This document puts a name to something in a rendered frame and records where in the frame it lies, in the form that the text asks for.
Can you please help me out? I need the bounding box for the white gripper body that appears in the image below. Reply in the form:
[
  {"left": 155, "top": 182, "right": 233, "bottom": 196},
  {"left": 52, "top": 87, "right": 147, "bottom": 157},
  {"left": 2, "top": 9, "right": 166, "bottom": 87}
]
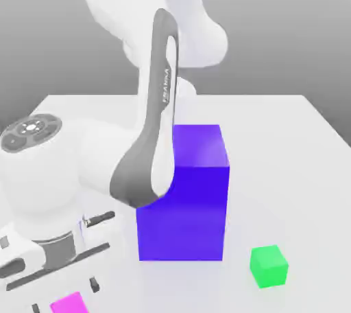
[{"left": 3, "top": 240, "right": 117, "bottom": 312}]

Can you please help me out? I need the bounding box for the small magenta cube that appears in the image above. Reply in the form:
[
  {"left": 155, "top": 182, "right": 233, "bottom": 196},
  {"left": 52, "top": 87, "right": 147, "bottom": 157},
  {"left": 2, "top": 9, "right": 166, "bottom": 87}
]
[{"left": 49, "top": 291, "right": 90, "bottom": 313}]

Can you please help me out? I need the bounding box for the small green cube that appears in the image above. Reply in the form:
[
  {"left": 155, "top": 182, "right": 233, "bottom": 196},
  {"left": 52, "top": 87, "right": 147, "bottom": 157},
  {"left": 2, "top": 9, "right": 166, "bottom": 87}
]
[{"left": 249, "top": 244, "right": 289, "bottom": 290}]

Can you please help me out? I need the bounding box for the large blue box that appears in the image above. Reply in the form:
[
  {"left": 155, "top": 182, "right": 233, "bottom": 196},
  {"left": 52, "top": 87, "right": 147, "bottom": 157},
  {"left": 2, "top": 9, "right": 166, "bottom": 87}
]
[{"left": 136, "top": 124, "right": 230, "bottom": 262}]

